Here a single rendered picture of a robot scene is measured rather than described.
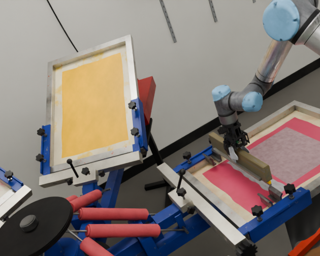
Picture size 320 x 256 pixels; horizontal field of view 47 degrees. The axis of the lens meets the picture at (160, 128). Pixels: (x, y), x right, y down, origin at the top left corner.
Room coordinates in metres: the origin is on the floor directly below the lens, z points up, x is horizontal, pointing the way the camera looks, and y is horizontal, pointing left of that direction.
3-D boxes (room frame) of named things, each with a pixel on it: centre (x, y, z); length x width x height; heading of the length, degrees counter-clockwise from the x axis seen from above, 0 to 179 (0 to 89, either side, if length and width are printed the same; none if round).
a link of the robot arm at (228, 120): (1.31, -0.28, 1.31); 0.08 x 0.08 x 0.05
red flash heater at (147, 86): (2.48, 0.20, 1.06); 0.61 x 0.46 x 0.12; 165
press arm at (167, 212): (1.24, 0.09, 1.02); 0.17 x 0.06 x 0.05; 105
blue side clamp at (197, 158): (1.59, -0.15, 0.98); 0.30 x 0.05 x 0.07; 105
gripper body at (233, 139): (1.31, -0.28, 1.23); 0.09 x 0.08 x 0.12; 15
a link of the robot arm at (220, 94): (1.31, -0.28, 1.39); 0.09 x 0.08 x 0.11; 39
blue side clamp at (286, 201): (1.05, -0.30, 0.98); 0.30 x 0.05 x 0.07; 105
